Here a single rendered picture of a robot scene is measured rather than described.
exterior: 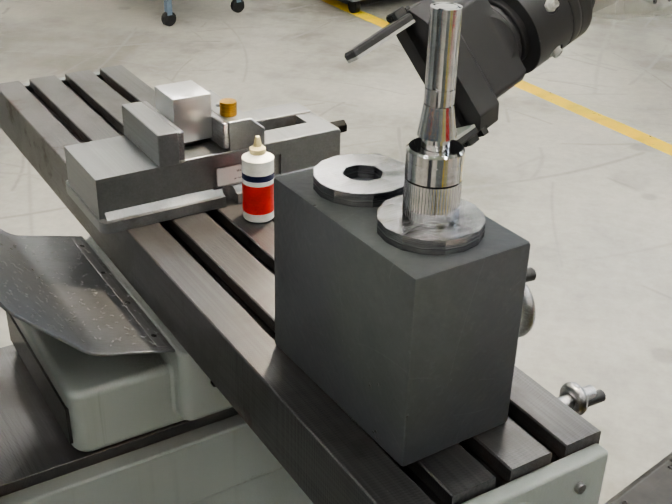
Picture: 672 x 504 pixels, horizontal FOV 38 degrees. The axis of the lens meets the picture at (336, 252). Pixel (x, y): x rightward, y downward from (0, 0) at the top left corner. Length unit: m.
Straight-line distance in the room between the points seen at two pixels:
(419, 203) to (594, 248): 2.50
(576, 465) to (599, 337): 1.91
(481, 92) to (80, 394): 0.58
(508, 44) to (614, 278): 2.29
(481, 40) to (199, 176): 0.52
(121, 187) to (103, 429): 0.29
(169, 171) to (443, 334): 0.55
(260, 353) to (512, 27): 0.40
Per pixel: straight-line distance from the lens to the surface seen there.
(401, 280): 0.76
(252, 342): 1.00
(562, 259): 3.17
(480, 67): 0.84
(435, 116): 0.76
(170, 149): 1.23
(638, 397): 2.60
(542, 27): 0.86
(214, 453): 1.26
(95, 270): 1.29
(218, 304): 1.07
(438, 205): 0.78
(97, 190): 1.21
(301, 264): 0.90
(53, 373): 1.19
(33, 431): 1.25
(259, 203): 1.22
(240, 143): 1.27
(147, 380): 1.16
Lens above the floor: 1.48
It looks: 29 degrees down
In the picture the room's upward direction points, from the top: 1 degrees clockwise
